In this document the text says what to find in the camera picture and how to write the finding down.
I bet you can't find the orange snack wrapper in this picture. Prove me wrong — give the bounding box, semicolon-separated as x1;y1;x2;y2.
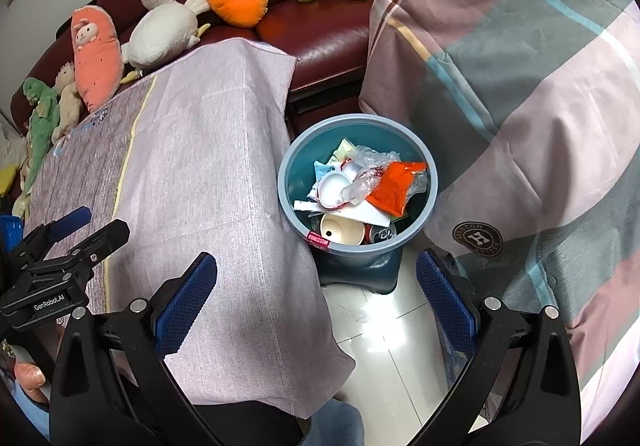
366;161;429;218

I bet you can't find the clear plastic packaging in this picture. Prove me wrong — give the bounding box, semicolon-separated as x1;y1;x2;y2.
345;146;431;205

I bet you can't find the purple printed tablecloth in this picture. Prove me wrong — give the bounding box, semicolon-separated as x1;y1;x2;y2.
15;39;356;419

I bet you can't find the red soda can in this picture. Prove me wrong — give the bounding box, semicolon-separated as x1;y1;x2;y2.
362;223;397;245

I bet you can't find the white and green long box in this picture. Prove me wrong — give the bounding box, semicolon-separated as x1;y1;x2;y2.
294;199;392;228

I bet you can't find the blue plastic tray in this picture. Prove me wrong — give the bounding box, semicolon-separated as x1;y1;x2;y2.
0;215;25;247

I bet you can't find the person's left hand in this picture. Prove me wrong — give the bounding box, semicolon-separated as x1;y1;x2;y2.
14;360;51;404

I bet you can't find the plaid blanket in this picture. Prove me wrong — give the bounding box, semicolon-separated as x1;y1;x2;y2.
359;0;640;427

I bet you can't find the blue plastic bin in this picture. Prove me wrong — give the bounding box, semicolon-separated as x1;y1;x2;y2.
277;113;441;296

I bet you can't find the beige doll plush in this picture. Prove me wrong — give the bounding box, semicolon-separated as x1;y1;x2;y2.
51;64;83;143

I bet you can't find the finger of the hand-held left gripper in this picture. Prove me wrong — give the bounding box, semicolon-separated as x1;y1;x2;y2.
30;219;131;277
10;206;93;259

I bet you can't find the dark red leather sofa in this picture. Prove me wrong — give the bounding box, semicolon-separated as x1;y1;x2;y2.
10;0;416;137

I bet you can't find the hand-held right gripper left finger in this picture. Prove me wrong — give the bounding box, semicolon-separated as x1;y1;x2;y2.
47;252;221;446

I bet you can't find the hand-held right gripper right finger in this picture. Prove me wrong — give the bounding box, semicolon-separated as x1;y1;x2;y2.
410;250;583;446

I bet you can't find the pale yellow wrapper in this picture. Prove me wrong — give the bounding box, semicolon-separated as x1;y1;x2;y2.
327;139;357;164

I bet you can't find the white duck plush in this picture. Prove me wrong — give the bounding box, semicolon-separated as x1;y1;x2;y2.
121;0;211;72

